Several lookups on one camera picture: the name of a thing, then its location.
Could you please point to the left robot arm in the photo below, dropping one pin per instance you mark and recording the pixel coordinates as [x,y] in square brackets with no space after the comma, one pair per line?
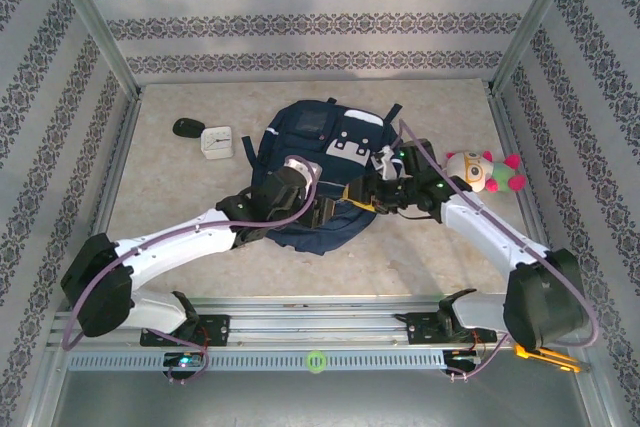
[95,287]

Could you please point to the left aluminium table side rail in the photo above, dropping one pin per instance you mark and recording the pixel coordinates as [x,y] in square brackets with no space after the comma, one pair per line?
[134,107]

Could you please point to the aluminium mounting rail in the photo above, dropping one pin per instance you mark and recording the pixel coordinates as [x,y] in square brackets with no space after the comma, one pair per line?
[320,327]

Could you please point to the white pink green plush toy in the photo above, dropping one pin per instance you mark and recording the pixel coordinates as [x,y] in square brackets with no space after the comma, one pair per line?
[480,172]

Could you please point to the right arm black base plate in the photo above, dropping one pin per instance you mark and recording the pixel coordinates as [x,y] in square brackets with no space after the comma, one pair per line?
[417,329]

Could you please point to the aluminium frame post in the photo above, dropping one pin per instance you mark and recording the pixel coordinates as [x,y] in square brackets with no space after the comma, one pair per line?
[87,12]
[537,12]

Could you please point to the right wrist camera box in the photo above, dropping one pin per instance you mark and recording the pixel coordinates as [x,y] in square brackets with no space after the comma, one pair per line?
[387,162]

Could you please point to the right aluminium table side rail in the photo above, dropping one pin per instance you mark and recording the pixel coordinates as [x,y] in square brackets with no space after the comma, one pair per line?
[500,112]

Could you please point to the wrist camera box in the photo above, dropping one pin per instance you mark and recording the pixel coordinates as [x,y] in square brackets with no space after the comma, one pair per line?
[387,162]
[297,167]

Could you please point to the black computer mouse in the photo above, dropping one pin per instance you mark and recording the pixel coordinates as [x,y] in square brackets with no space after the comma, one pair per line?
[189,128]

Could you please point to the right aluminium frame post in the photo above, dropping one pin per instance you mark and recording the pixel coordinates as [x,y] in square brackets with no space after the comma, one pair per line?
[537,12]

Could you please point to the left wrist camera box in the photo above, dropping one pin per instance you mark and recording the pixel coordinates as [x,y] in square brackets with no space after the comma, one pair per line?
[297,167]

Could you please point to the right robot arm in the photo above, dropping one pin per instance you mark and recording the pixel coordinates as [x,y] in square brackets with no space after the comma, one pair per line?
[545,307]

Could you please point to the yellow utility knife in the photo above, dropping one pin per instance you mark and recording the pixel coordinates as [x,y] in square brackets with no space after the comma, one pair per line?
[560,359]

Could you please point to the aluminium table side rail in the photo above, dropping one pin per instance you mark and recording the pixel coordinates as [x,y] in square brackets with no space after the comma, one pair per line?
[134,107]
[500,112]

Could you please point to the white square alarm clock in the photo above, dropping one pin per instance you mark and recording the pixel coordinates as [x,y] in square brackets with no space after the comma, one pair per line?
[217,143]

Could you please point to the navy blue school backpack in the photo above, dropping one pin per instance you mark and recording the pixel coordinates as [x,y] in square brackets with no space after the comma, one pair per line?
[330,132]

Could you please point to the left aluminium frame post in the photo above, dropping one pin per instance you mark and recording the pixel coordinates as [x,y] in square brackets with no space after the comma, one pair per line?
[87,12]

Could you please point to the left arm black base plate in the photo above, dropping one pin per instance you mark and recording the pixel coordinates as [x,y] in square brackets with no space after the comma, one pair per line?
[217,329]

